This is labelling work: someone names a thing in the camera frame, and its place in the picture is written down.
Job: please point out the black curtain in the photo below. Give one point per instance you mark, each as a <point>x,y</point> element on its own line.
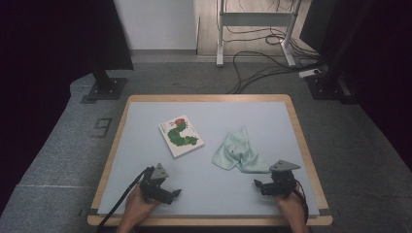
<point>382,64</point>
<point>48,48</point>

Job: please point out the pale green cloth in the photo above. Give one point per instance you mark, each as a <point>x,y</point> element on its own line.
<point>239,152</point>

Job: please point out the black stand with base plate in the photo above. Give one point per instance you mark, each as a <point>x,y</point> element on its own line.
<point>105,85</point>
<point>327,84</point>

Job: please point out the person's left hand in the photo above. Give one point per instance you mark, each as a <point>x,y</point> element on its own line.
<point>137,208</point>

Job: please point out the grey floor socket plate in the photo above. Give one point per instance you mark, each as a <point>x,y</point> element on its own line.
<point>102,127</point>

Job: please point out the black table corner bracket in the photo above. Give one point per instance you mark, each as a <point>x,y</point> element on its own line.
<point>89,212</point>
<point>328,212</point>

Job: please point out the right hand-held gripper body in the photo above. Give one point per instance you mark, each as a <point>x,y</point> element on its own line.
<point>281,183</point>

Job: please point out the wooden table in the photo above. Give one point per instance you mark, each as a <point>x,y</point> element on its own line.
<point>207,97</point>

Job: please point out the white desk frame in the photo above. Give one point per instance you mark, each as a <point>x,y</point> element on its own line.
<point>256,18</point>

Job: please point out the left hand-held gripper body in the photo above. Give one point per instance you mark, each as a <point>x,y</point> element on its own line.
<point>152,187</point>

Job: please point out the white caterpillar picture book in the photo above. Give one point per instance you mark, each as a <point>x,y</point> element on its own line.
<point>181,136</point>

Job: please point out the person's right hand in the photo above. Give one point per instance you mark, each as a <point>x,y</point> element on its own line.
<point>291,207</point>

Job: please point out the white power strip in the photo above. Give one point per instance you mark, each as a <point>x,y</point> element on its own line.
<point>309,73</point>

